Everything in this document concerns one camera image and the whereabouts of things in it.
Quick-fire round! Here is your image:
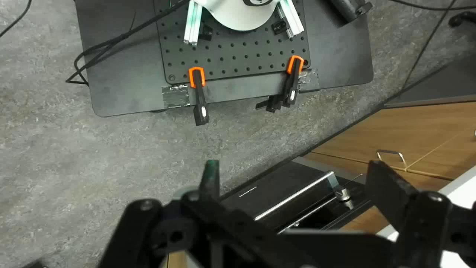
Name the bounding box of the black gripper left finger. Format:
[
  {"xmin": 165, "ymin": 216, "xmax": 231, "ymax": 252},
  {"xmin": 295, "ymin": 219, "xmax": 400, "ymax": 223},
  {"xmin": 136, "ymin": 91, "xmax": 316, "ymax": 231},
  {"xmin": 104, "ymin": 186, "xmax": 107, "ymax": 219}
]
[{"xmin": 98, "ymin": 159, "xmax": 222, "ymax": 268}]

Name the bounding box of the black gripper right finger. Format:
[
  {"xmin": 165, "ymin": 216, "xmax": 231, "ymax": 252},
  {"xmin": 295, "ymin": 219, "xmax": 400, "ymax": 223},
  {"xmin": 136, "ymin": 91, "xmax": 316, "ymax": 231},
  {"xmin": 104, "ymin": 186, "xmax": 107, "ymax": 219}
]
[{"xmin": 366, "ymin": 159, "xmax": 453, "ymax": 268}]

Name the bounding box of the black built-in oven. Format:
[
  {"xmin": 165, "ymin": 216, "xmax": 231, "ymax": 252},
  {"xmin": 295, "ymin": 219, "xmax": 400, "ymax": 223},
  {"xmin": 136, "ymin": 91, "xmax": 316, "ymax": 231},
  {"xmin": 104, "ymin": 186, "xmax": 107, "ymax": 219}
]
[{"xmin": 220, "ymin": 156, "xmax": 381, "ymax": 235}]

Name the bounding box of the orange black clamp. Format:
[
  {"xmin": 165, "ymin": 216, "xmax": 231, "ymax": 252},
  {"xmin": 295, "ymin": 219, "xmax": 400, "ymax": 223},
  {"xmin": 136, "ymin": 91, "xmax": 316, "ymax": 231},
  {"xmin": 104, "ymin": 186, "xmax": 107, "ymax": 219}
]
[
  {"xmin": 186, "ymin": 65, "xmax": 212, "ymax": 127},
  {"xmin": 255, "ymin": 54, "xmax": 307, "ymax": 113}
]

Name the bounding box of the black perforated breadboard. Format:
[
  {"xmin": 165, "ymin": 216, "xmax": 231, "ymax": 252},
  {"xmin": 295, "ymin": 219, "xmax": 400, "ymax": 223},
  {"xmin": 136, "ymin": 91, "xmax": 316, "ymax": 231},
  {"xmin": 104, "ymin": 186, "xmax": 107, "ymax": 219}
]
[{"xmin": 156, "ymin": 0, "xmax": 313, "ymax": 86}]

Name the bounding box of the black cart plate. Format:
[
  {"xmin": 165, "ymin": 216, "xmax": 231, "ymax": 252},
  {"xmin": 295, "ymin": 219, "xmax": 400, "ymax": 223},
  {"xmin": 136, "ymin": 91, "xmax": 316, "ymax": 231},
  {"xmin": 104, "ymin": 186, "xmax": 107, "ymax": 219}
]
[{"xmin": 73, "ymin": 0, "xmax": 375, "ymax": 119}]

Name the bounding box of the aluminium extrusion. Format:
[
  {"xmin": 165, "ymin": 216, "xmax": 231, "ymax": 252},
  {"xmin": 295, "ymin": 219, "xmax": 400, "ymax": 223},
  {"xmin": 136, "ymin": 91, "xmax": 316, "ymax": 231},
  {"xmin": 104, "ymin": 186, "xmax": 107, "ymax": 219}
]
[
  {"xmin": 183, "ymin": 1, "xmax": 206, "ymax": 48},
  {"xmin": 277, "ymin": 0, "xmax": 305, "ymax": 39}
]

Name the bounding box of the black cylindrical device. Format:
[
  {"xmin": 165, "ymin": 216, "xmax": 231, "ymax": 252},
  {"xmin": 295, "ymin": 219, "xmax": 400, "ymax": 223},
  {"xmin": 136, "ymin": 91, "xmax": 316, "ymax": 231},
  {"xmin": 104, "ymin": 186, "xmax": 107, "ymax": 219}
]
[{"xmin": 329, "ymin": 0, "xmax": 375, "ymax": 22}]

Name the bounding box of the thin black floor cable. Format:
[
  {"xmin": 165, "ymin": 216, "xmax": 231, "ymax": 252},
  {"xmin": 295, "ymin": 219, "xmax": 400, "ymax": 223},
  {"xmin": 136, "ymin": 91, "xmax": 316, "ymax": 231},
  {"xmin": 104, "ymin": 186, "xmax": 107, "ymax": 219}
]
[{"xmin": 396, "ymin": 0, "xmax": 458, "ymax": 98}]

